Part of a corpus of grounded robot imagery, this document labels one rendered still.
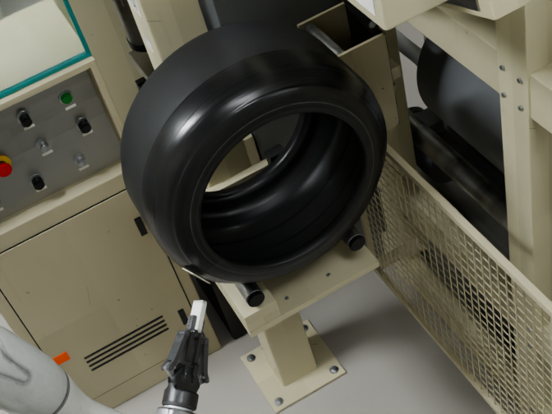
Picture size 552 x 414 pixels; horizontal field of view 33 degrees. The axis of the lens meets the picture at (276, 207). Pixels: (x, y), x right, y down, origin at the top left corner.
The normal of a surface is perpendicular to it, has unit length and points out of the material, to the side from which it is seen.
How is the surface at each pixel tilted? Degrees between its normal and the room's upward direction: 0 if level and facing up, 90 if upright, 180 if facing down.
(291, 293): 0
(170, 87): 25
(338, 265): 0
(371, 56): 90
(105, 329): 90
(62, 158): 90
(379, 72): 90
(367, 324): 0
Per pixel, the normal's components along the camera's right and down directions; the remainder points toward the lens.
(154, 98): -0.66, -0.31
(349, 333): -0.22, -0.69
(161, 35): 0.45, 0.56
